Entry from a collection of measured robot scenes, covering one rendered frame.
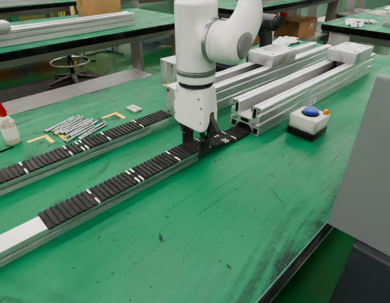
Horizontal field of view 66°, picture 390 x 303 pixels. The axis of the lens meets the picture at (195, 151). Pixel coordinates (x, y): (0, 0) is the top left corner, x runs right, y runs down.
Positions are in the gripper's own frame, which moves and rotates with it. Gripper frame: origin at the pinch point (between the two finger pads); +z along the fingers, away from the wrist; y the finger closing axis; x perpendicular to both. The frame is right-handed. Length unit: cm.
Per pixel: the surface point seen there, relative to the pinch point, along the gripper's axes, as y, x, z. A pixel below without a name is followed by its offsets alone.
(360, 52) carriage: 6, 80, -8
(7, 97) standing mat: -292, 17, 80
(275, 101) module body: 4.8, 25.8, -4.4
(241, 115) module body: -1.4, 19.0, -0.5
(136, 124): -18.9, -4.4, 0.7
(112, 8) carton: -202, 98, -3
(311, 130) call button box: 16.0, 27.0, 0.5
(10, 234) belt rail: -1.0, -42.0, 1.0
